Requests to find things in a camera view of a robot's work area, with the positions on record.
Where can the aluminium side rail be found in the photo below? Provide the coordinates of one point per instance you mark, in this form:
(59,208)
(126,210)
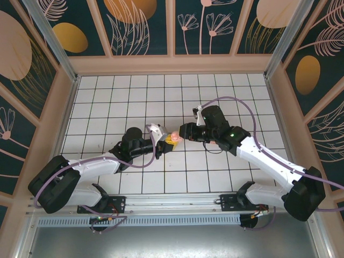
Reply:
(63,134)

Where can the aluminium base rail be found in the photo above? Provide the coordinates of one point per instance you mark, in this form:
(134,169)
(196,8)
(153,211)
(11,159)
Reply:
(172,201)

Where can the small pink earbud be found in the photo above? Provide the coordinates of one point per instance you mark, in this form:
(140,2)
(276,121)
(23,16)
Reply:
(212,142)

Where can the pink earbud charging case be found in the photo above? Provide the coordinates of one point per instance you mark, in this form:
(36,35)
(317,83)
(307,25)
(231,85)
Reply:
(176,136)

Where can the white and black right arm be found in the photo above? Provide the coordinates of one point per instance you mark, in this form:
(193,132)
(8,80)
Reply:
(268,161)

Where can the grey metal sheet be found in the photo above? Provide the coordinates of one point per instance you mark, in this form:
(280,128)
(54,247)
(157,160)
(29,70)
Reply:
(174,242)

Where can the aluminium frame post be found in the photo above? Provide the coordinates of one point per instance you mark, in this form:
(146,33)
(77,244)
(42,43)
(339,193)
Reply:
(285,40)
(53,43)

